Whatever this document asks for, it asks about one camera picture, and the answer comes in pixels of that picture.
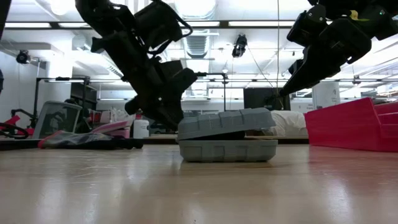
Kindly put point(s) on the grey plastic tool case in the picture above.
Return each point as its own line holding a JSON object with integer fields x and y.
{"x": 227, "y": 151}

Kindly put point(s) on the red black equipment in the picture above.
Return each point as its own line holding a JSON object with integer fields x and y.
{"x": 14, "y": 123}

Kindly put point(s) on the black computer monitor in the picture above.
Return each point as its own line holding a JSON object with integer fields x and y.
{"x": 261, "y": 99}

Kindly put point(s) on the black overhead light bar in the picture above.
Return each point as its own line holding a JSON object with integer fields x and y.
{"x": 248, "y": 23}

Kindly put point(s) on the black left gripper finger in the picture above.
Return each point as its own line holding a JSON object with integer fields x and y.
{"x": 180, "y": 81}
{"x": 158, "y": 109}

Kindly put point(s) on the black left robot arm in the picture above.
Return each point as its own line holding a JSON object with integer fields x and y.
{"x": 93, "y": 12}

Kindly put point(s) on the small white block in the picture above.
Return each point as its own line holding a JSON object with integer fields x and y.
{"x": 140, "y": 128}

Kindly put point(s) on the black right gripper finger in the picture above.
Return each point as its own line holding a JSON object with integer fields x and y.
{"x": 296, "y": 66}
{"x": 335, "y": 46}

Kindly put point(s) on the pink flat package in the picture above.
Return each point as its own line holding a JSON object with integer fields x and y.
{"x": 112, "y": 127}

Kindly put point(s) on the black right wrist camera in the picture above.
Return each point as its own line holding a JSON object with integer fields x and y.
{"x": 306, "y": 25}

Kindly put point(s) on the white round column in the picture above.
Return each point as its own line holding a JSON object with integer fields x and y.
{"x": 323, "y": 95}

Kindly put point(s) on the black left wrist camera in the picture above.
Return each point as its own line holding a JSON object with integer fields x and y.
{"x": 158, "y": 21}

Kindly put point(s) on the red plastic bin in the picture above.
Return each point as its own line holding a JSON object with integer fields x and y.
{"x": 342, "y": 127}

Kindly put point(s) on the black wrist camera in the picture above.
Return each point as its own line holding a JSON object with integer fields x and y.
{"x": 158, "y": 21}
{"x": 306, "y": 25}

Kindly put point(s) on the white frame office chair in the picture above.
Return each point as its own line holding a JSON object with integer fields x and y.
{"x": 56, "y": 118}

